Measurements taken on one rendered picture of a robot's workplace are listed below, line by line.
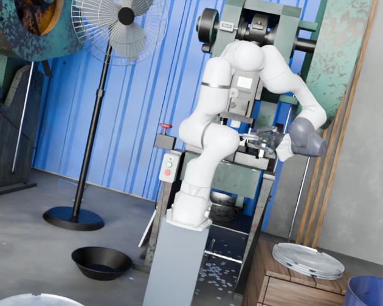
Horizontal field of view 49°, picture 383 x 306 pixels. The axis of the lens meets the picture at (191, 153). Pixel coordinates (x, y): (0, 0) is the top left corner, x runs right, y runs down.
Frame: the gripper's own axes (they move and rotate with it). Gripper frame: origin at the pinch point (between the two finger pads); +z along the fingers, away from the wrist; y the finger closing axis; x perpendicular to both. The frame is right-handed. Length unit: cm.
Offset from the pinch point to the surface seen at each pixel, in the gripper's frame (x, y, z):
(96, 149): -34, -31, 199
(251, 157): -17.8, -9.9, 11.7
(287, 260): 8, -46, -37
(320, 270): 3, -46, -48
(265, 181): -11.9, -19.5, -4.3
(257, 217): -12.2, -37.8, -3.1
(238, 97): -13.7, 20.2, 24.7
